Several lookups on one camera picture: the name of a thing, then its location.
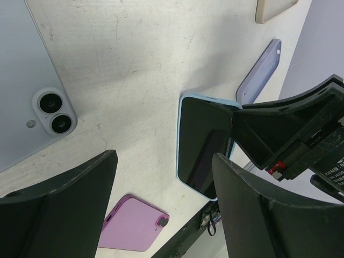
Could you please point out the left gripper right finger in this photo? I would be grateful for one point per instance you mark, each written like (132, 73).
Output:
(261, 219)

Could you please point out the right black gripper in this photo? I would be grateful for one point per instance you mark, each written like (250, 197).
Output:
(288, 136)

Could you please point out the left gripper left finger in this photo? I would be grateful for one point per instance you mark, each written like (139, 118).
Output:
(61, 216)

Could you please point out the lilac phone case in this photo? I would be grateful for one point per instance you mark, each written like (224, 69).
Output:
(260, 74)

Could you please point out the phone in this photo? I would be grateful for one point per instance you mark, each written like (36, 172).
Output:
(35, 108)
(203, 129)
(132, 224)

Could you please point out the cream phone case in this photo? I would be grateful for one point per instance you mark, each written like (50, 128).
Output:
(269, 9)

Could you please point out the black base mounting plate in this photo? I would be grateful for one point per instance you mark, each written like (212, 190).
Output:
(205, 220)

